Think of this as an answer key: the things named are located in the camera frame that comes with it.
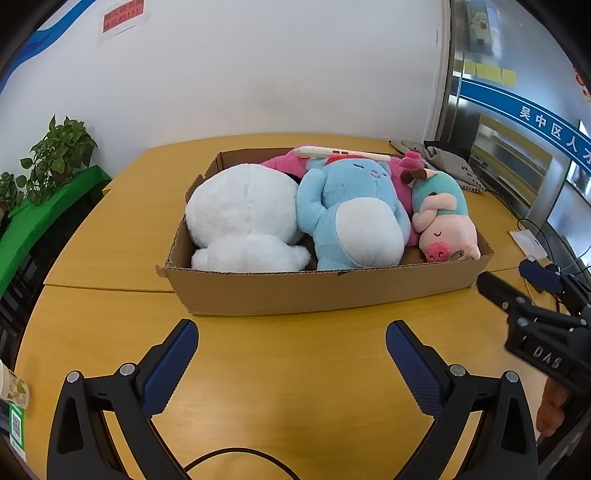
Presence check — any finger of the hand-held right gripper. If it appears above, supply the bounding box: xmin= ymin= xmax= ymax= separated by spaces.
xmin=518 ymin=259 xmax=591 ymax=319
xmin=476 ymin=271 xmax=583 ymax=329

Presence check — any large green potted plant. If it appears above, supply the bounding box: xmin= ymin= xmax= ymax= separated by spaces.
xmin=21 ymin=115 xmax=99 ymax=204

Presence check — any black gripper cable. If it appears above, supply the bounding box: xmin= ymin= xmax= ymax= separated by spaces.
xmin=185 ymin=446 xmax=296 ymax=474

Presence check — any cream phone case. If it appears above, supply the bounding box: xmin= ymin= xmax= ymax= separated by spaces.
xmin=294 ymin=145 xmax=392 ymax=162

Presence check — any red window sticker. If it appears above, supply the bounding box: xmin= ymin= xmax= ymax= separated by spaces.
xmin=573 ymin=65 xmax=591 ymax=103

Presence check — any grey cloth bag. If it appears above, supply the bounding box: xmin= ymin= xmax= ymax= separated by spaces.
xmin=390 ymin=140 xmax=486 ymax=193

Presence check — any white plush toy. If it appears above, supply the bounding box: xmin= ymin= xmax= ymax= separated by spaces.
xmin=185 ymin=164 xmax=312 ymax=272

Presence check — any pink plush bear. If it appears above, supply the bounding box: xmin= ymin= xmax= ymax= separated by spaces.
xmin=261 ymin=150 xmax=426 ymax=247

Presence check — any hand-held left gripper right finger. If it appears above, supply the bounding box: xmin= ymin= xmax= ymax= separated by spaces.
xmin=385 ymin=319 xmax=540 ymax=480

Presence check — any pink pig plush toy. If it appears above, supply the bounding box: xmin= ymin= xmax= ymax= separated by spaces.
xmin=401 ymin=167 xmax=481 ymax=263

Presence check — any cartoon sheep poster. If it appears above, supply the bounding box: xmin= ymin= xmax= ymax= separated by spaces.
xmin=466 ymin=0 xmax=502 ymax=51

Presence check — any green code card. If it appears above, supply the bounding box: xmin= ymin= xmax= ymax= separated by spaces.
xmin=8 ymin=406 xmax=27 ymax=446

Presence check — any red wall notice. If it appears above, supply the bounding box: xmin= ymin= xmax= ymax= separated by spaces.
xmin=97 ymin=0 xmax=151 ymax=42

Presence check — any brown cardboard box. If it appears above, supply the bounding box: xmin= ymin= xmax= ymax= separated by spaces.
xmin=156 ymin=148 xmax=495 ymax=317

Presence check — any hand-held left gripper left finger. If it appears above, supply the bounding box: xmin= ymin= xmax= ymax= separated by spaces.
xmin=47 ymin=318 xmax=200 ymax=480

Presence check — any small green potted plant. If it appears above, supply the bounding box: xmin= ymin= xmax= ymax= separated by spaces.
xmin=0 ymin=172 xmax=25 ymax=214

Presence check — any thin black cable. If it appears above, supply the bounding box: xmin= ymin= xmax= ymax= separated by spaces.
xmin=517 ymin=218 xmax=591 ymax=278

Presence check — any blue banner sign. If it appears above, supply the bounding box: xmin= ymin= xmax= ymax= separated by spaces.
xmin=455 ymin=76 xmax=591 ymax=175

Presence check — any white card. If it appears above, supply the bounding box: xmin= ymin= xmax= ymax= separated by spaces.
xmin=509 ymin=229 xmax=548 ymax=259

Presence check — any person's right hand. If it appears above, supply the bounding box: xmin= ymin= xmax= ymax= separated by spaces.
xmin=537 ymin=378 xmax=571 ymax=437

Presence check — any blue plush toy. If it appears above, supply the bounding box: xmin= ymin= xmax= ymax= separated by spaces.
xmin=295 ymin=156 xmax=411 ymax=271

